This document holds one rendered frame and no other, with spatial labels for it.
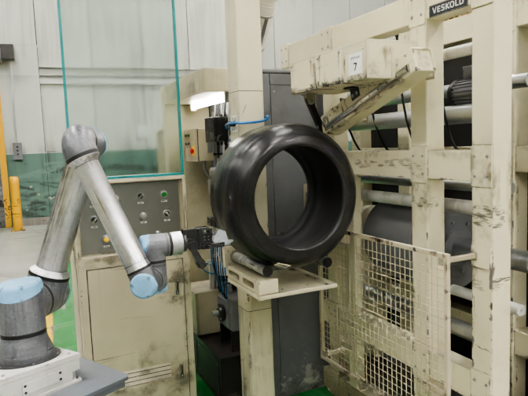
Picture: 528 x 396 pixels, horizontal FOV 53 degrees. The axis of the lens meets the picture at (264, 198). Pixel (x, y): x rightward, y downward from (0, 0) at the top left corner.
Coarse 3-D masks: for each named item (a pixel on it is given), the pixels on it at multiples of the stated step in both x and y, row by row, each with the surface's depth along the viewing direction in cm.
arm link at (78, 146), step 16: (80, 128) 188; (64, 144) 184; (80, 144) 183; (80, 160) 182; (96, 160) 186; (80, 176) 184; (96, 176) 184; (96, 192) 183; (112, 192) 187; (96, 208) 185; (112, 208) 184; (112, 224) 184; (128, 224) 187; (112, 240) 185; (128, 240) 185; (128, 256) 184; (144, 256) 187; (128, 272) 185; (144, 272) 185; (144, 288) 183
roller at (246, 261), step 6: (234, 252) 244; (234, 258) 241; (240, 258) 234; (246, 258) 230; (252, 258) 228; (246, 264) 228; (252, 264) 223; (258, 264) 219; (264, 264) 217; (258, 270) 216; (264, 270) 213; (270, 270) 214
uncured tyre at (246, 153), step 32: (256, 128) 226; (288, 128) 211; (224, 160) 217; (256, 160) 204; (320, 160) 244; (224, 192) 207; (320, 192) 249; (352, 192) 223; (224, 224) 214; (256, 224) 205; (320, 224) 246; (256, 256) 211; (288, 256) 213; (320, 256) 221
